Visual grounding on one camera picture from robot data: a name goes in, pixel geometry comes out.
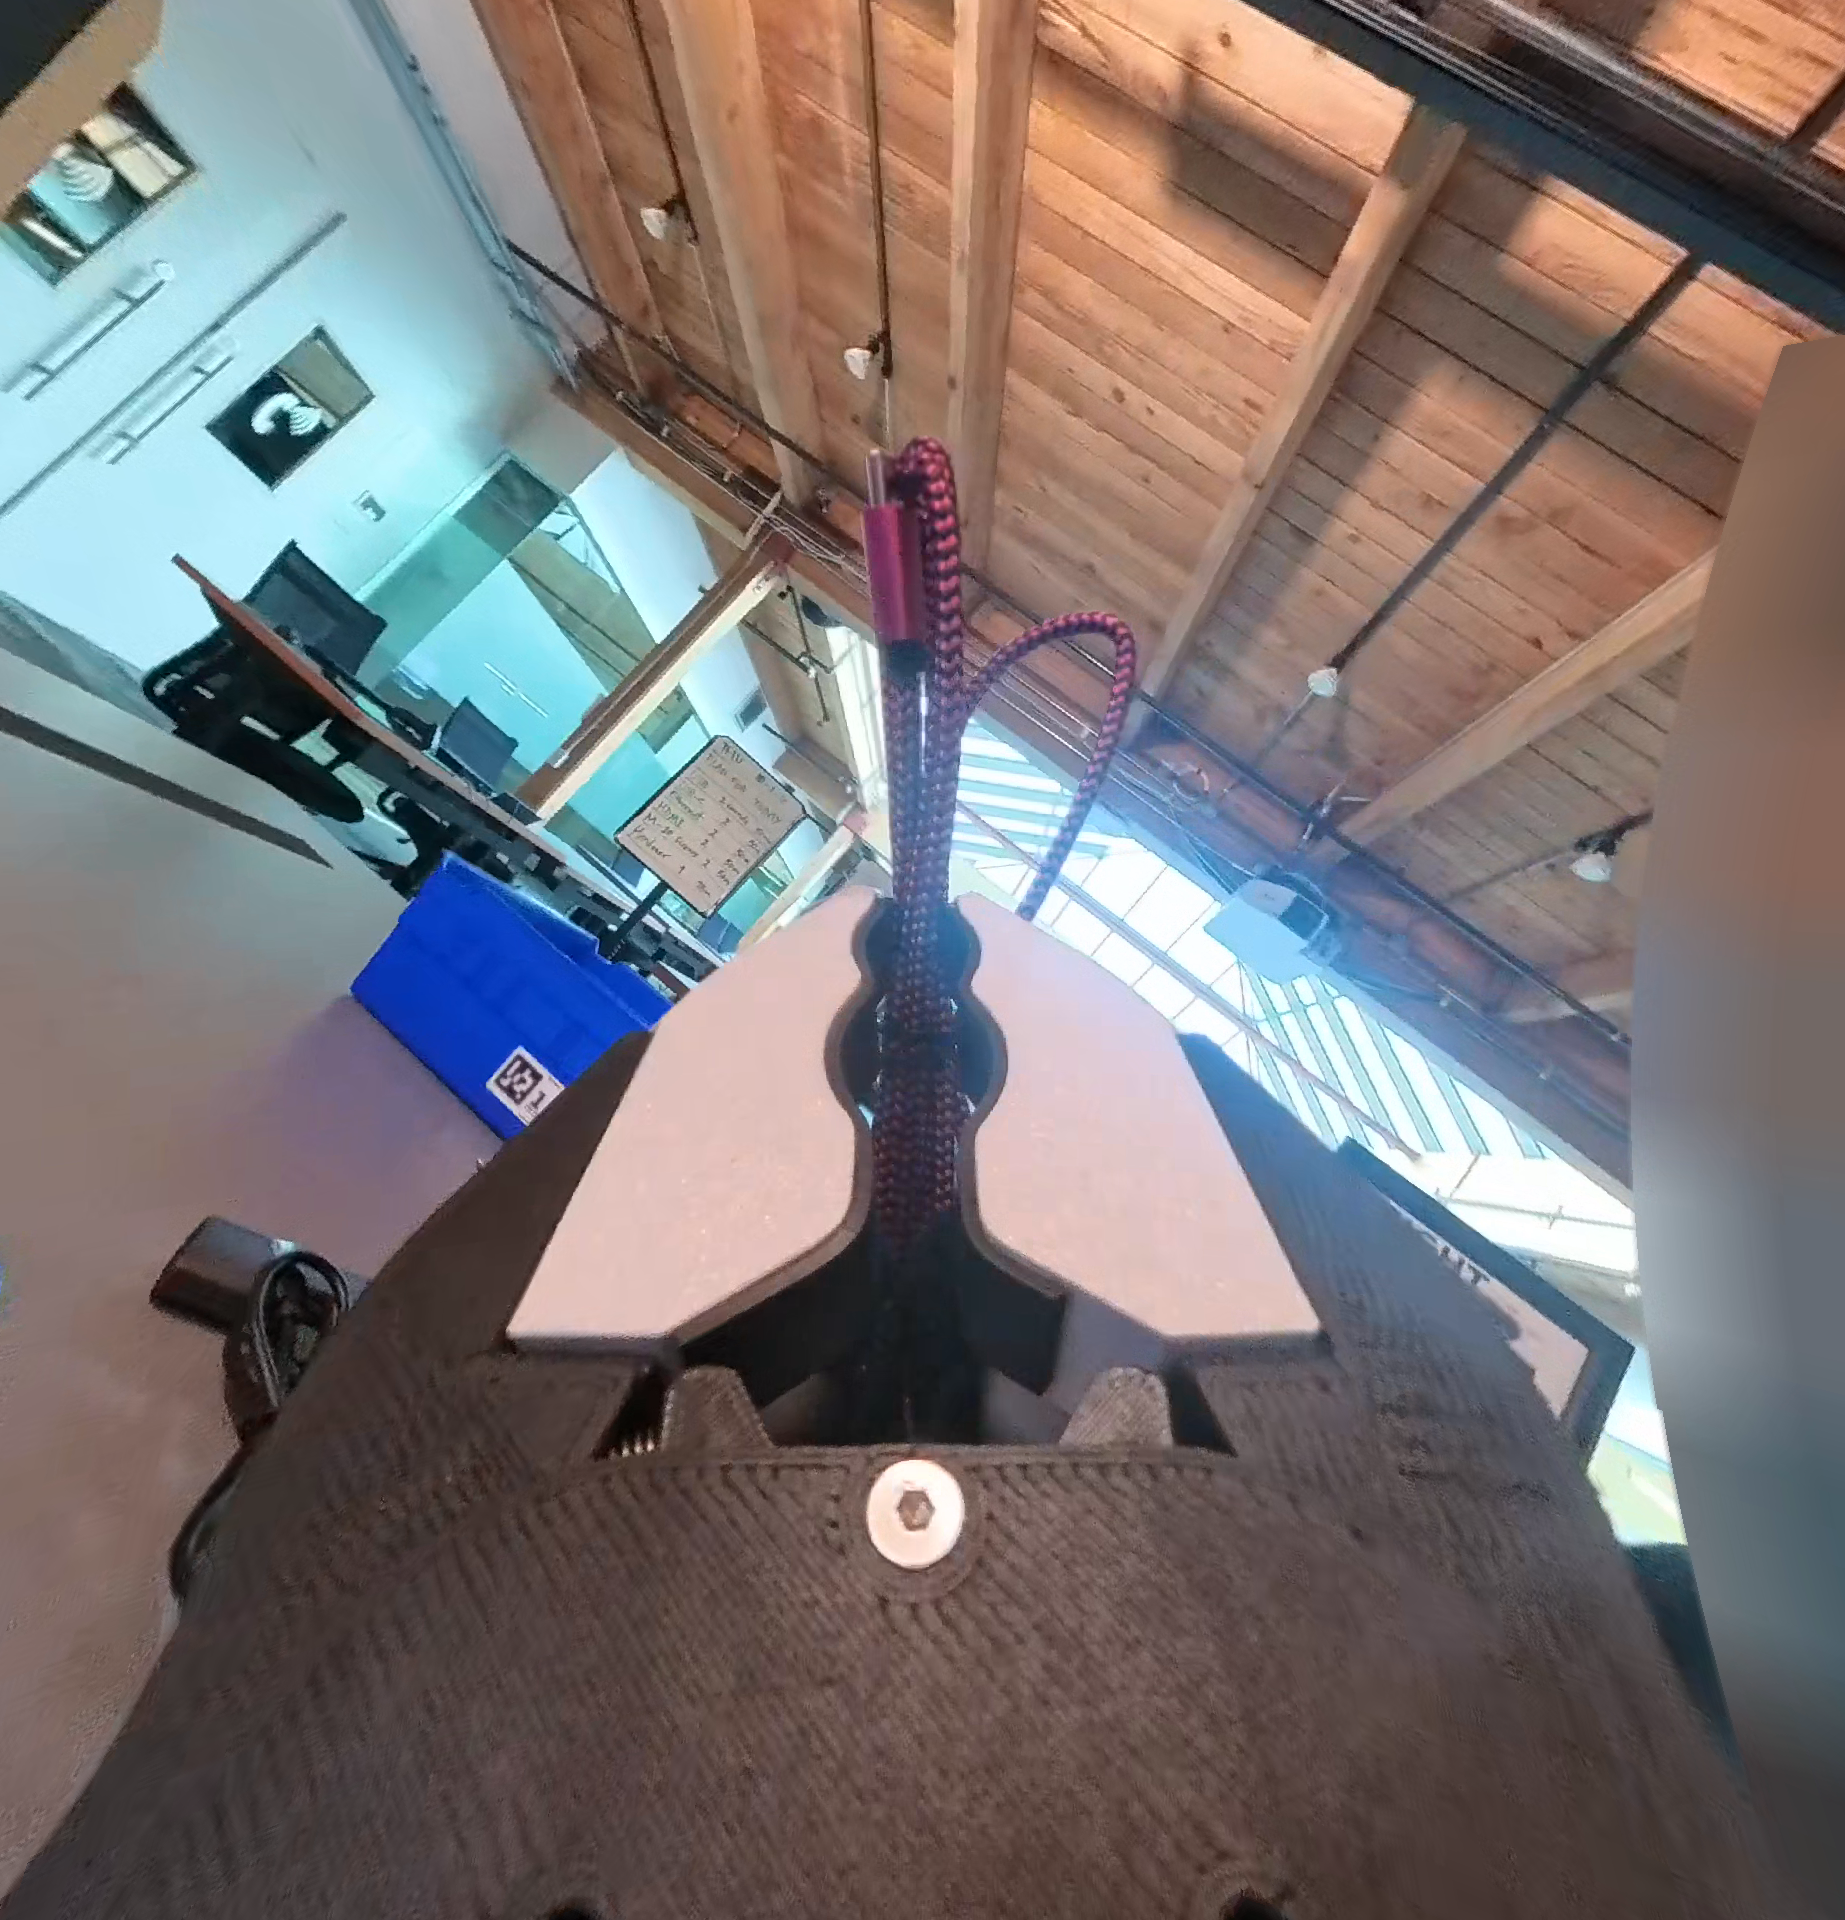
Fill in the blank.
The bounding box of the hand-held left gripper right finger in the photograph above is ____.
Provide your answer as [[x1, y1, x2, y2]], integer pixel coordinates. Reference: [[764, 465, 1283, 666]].
[[956, 894, 1329, 1359]]

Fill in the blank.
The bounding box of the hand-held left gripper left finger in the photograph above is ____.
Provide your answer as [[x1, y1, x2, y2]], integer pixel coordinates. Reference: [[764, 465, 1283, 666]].
[[506, 885, 884, 1366]]

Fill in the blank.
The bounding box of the red braided usb cable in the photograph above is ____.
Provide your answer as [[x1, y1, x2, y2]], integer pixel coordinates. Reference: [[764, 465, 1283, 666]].
[[859, 434, 1140, 1427]]

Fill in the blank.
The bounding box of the black usb cable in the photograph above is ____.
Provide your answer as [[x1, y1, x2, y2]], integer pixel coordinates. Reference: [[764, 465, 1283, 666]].
[[221, 1250, 373, 1448]]

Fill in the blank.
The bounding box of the white ceiling device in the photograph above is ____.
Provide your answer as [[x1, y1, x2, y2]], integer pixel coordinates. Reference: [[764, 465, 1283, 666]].
[[1206, 869, 1342, 962]]

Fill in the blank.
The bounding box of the blue plastic bin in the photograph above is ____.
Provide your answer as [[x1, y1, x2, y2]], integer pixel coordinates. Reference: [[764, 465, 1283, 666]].
[[349, 857, 674, 1141]]

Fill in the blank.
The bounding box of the handwritten whiteboard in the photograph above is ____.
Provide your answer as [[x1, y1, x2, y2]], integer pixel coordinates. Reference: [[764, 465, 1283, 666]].
[[615, 734, 808, 918]]

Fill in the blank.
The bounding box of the black framed monitor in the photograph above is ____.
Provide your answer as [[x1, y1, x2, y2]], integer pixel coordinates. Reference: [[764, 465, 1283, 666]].
[[1335, 1140, 1635, 1479]]

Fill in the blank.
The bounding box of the black office chair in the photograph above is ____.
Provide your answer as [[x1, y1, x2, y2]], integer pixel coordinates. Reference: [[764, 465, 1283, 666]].
[[142, 541, 387, 825], [435, 696, 523, 796]]

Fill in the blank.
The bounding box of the dark grey adapter block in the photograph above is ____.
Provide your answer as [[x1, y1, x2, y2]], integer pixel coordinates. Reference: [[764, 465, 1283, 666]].
[[149, 1217, 299, 1328]]

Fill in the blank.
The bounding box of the wooden office desk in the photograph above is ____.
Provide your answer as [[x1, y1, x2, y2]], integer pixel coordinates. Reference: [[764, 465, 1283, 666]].
[[172, 553, 719, 983]]

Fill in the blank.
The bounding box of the black ceiling pipe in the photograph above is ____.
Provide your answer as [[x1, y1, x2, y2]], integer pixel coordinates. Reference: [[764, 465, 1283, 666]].
[[1335, 254, 1704, 677]]

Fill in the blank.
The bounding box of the large black board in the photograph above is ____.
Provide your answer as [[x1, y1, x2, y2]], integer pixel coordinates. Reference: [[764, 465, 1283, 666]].
[[0, 0, 164, 158]]

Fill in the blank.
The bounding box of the framed black wall picture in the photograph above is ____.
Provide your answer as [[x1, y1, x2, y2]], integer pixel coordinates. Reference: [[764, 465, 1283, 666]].
[[206, 328, 374, 491]]

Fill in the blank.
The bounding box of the framed wall photo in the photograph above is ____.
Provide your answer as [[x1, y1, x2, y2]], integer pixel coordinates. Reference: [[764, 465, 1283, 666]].
[[0, 85, 201, 287]]

